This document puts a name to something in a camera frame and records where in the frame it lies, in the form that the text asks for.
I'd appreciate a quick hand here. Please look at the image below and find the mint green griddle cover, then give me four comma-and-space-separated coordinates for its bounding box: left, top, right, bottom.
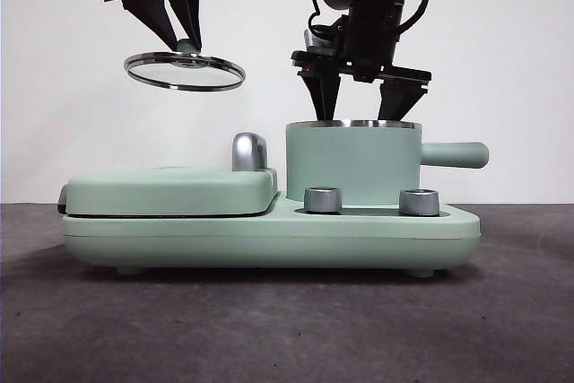
57, 167, 279, 218

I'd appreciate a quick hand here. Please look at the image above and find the glass lid with green knob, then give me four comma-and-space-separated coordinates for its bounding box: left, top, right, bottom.
124, 38, 247, 91

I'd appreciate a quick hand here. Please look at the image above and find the silver control knob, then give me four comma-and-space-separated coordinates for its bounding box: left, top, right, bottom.
397, 188, 439, 217
302, 186, 344, 213

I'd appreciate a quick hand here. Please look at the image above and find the chrome griddle cover handle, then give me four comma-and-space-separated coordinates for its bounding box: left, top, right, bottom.
230, 132, 269, 173

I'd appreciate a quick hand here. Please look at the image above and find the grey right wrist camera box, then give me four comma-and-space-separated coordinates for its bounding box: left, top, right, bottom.
302, 28, 337, 59

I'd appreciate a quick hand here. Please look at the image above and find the mint green pot with handle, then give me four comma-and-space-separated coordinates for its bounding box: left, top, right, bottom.
284, 118, 490, 205

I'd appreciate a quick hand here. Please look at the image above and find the mint green breakfast machine base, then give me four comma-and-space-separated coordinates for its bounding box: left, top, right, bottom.
60, 189, 482, 279

